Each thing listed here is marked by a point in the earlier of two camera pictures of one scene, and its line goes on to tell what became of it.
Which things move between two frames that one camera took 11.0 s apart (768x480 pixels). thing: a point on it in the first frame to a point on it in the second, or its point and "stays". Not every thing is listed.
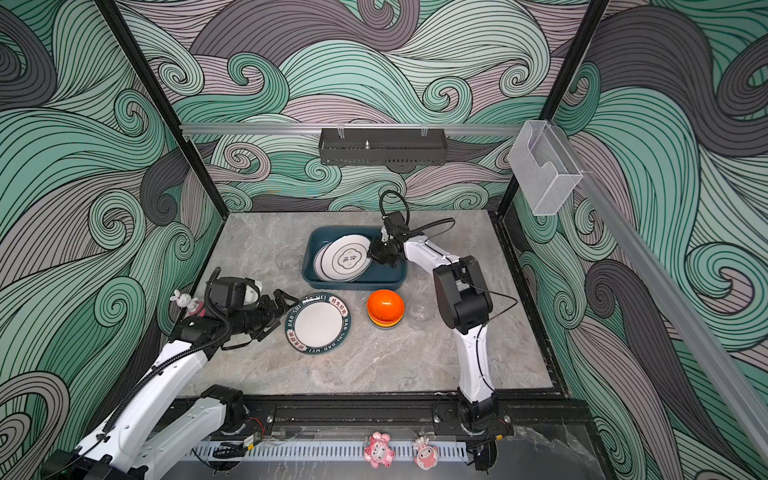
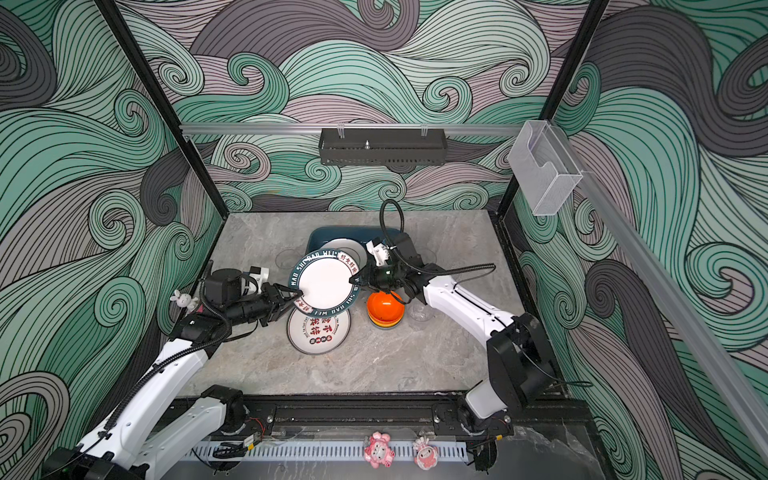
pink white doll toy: (426, 454) stays
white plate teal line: (343, 259) stays
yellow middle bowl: (384, 324) stays
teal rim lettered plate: (317, 324) to (323, 275)
